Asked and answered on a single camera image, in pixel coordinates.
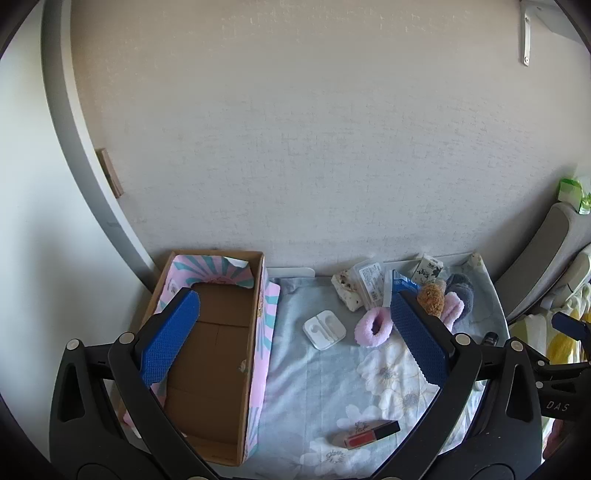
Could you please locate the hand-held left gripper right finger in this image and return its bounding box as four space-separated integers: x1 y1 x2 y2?
369 290 542 480

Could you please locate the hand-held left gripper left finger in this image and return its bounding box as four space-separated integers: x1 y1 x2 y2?
48 287 218 480

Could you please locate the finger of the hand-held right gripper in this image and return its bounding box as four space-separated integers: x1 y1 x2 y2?
551 311 591 365

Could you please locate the cardboard box with pink lining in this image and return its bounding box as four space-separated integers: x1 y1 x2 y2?
122 249 282 467

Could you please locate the green yellow floral pillow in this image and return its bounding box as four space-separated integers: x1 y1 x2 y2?
508 286 591 462

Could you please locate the pink fluffy slipper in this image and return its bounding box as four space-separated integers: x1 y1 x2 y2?
438 293 468 333
355 307 395 348

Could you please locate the brown fuzzy toy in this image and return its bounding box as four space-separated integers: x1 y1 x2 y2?
418 283 446 317

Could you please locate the white pillow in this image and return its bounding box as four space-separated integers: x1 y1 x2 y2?
538 244 591 310

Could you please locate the blue packet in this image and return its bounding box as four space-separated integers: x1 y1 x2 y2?
392 269 422 296

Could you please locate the grey fuzzy slipper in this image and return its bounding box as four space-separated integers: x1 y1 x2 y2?
444 273 478 320

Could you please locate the small floral print box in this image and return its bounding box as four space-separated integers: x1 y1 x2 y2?
412 253 445 284

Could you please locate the grey padded headboard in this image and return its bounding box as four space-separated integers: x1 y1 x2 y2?
492 202 591 324

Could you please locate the clear cotton swab box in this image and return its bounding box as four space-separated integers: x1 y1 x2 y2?
348 260 393 311

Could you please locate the white spotted tissue pack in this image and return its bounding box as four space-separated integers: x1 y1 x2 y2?
331 270 365 312

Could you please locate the white earphone case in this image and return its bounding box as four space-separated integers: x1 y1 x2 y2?
302 310 345 350

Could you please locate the red lip gloss tube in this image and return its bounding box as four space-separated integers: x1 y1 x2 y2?
333 419 402 450

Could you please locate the light blue floral cloth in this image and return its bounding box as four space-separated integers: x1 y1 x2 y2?
245 251 511 480

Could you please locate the green tissue pack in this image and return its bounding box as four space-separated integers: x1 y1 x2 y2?
558 174 591 215

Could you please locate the small wooden block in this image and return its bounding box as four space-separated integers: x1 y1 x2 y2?
95 148 124 199

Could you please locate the grey door frame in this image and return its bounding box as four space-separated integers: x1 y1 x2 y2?
41 0 160 294

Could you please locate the white wall bracket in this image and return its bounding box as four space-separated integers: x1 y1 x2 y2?
519 0 555 65

